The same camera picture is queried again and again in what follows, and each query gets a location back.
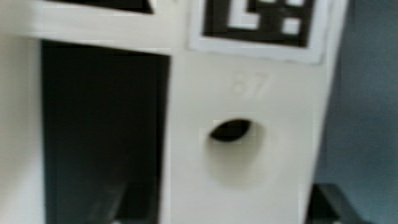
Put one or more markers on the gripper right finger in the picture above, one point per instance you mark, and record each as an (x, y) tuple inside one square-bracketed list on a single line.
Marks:
[(331, 209)]

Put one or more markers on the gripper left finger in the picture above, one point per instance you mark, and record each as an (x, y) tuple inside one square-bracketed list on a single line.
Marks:
[(121, 204)]

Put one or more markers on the white chair back frame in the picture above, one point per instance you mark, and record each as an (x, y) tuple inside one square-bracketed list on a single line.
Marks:
[(164, 91)]

